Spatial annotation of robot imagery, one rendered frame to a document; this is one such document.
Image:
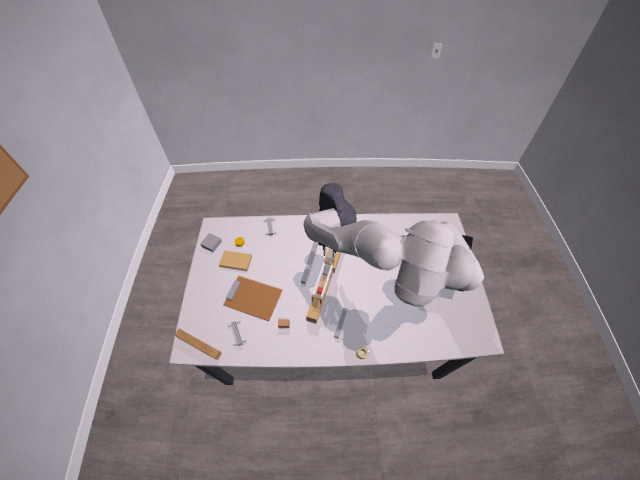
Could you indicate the beige roll of masking tape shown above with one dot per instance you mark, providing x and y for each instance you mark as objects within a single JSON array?
[{"x": 362, "y": 348}]

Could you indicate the tan rectangular block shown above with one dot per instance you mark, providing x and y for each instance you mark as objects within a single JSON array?
[{"x": 235, "y": 260}]

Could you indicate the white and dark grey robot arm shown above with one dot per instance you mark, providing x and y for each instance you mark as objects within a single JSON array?
[{"x": 426, "y": 251}]

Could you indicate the brown flat board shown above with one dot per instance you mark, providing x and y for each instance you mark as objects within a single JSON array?
[{"x": 253, "y": 298}]

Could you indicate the brown wooden stick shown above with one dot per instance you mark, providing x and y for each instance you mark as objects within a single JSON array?
[{"x": 198, "y": 344}]

